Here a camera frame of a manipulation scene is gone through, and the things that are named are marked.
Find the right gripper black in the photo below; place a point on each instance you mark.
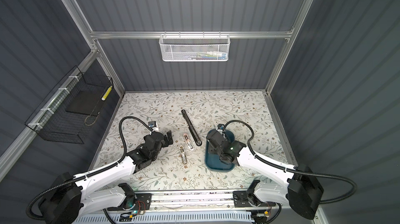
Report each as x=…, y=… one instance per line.
x=211, y=148

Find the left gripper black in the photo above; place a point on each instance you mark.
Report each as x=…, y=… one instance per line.
x=170, y=140

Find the teal plastic tray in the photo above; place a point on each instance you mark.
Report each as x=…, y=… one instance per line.
x=213, y=162

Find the black stapler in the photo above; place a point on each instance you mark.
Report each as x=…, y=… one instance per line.
x=192, y=130

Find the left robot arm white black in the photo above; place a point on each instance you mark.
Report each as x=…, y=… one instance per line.
x=83, y=194

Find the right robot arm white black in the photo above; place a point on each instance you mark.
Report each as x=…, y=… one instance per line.
x=302, y=193

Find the floral patterned table mat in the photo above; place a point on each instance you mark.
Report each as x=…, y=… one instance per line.
x=245, y=112

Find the yellow marker pen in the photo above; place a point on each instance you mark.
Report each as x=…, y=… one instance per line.
x=106, y=94

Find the black foam pad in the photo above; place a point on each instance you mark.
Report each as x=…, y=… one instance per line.
x=86, y=103

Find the pens in white basket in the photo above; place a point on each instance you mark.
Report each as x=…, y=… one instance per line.
x=214, y=55

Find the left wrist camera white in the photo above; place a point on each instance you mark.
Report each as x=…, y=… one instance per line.
x=153, y=125

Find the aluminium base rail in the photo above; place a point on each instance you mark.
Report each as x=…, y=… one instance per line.
x=200, y=200

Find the white wire mesh basket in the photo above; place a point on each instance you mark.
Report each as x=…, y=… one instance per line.
x=174, y=47

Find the black wire basket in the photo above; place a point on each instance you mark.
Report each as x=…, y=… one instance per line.
x=69, y=115

